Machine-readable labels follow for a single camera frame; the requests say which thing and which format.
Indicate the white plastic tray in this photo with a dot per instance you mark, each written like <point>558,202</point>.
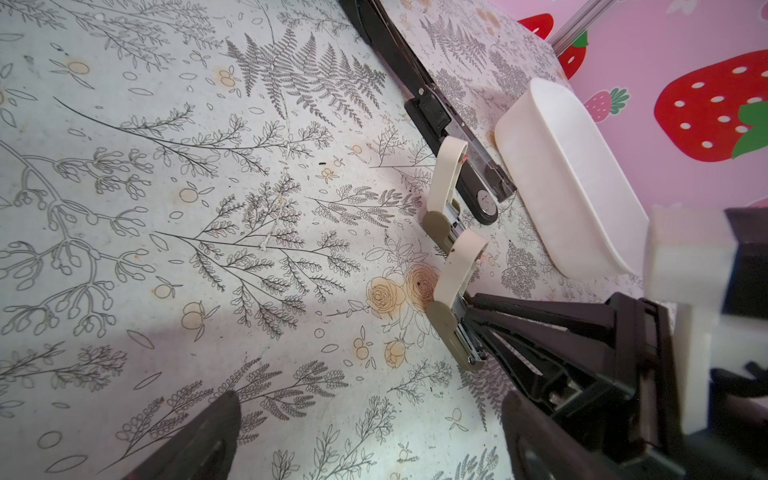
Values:
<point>579,200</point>

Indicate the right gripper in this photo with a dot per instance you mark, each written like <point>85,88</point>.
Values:
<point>672,386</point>

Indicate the staple strip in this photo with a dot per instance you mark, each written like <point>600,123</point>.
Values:
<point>442,222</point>
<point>449,306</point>

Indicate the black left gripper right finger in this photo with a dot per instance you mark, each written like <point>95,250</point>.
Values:
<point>540,449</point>

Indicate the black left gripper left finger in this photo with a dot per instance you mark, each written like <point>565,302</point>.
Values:
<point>204,449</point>

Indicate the black stapler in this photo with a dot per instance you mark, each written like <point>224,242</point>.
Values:
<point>482,184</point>

